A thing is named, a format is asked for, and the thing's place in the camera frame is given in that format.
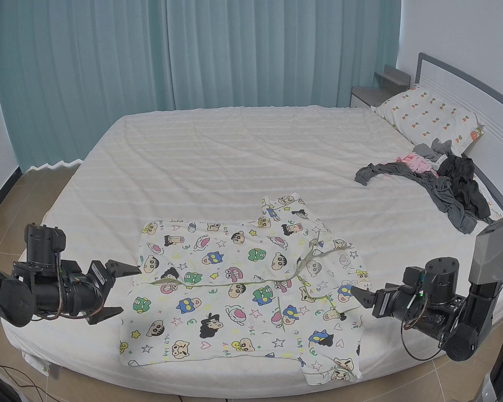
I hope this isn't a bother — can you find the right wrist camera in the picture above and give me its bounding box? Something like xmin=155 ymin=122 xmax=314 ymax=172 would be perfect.
xmin=404 ymin=266 xmax=427 ymax=294

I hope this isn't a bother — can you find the grey bedside table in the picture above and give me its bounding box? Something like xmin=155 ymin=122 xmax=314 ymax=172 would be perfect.
xmin=351 ymin=64 xmax=411 ymax=108

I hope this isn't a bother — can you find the light grey garment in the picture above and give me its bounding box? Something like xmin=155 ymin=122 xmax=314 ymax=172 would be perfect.
xmin=413 ymin=138 xmax=453 ymax=162

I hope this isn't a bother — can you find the white printed pyjama top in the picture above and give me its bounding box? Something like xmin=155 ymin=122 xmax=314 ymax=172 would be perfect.
xmin=118 ymin=193 xmax=367 ymax=386

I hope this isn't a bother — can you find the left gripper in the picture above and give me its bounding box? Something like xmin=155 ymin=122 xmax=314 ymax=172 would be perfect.
xmin=61 ymin=259 xmax=143 ymax=326

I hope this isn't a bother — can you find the white printed pillow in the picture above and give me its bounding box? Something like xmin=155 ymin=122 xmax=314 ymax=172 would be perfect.
xmin=371 ymin=84 xmax=485 ymax=156

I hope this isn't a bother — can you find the pink garment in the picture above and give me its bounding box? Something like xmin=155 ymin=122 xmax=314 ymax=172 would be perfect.
xmin=396 ymin=152 xmax=438 ymax=177

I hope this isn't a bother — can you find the black garment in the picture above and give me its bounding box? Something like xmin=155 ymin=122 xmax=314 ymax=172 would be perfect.
xmin=438 ymin=155 xmax=491 ymax=219

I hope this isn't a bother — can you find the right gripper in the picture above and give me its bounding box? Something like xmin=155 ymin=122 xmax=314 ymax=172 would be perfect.
xmin=351 ymin=285 xmax=428 ymax=331

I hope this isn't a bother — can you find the bed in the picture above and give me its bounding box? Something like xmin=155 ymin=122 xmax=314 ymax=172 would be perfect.
xmin=0 ymin=53 xmax=503 ymax=384

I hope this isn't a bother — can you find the blue-green curtain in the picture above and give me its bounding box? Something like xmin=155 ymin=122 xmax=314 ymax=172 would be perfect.
xmin=165 ymin=0 xmax=403 ymax=110
xmin=0 ymin=0 xmax=174 ymax=173

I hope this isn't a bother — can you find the dark grey garment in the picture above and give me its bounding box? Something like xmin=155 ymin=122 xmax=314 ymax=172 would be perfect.
xmin=354 ymin=162 xmax=491 ymax=234

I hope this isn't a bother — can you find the black cable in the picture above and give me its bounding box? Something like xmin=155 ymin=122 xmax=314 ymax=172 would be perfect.
xmin=400 ymin=320 xmax=446 ymax=361

